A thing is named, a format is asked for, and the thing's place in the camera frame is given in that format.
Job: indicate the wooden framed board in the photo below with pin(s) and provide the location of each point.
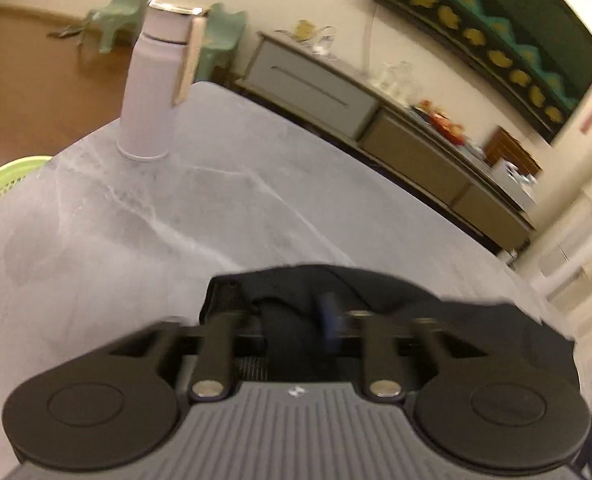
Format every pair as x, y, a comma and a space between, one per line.
511, 147

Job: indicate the white storage basket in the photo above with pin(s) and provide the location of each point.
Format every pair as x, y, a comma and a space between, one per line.
513, 185

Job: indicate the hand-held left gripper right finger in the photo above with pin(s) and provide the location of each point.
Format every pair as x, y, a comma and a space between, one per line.
330, 320

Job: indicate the white insulated bottle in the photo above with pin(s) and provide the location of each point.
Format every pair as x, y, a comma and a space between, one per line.
148, 90

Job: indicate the orange fruit bowl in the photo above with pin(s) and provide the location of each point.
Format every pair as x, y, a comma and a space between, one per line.
441, 120

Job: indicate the black garment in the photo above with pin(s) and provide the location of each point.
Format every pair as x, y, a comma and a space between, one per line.
386, 292

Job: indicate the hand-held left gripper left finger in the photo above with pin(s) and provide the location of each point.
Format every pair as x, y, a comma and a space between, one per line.
220, 340

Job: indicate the lime green basket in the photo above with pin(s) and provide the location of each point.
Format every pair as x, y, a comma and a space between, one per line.
5, 180

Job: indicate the glass cups on tray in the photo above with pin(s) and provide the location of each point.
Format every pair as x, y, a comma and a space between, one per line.
393, 80

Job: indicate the small green plastic chair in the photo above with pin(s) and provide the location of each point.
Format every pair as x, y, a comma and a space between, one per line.
118, 12
223, 35

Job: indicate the dark wall hanging yellow motifs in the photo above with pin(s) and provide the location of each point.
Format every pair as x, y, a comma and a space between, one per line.
496, 20

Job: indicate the grey and brown sideboard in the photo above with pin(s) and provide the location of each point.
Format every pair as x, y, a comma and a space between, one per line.
416, 160

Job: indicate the yellow green cup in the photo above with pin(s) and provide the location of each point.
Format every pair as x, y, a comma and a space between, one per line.
304, 30

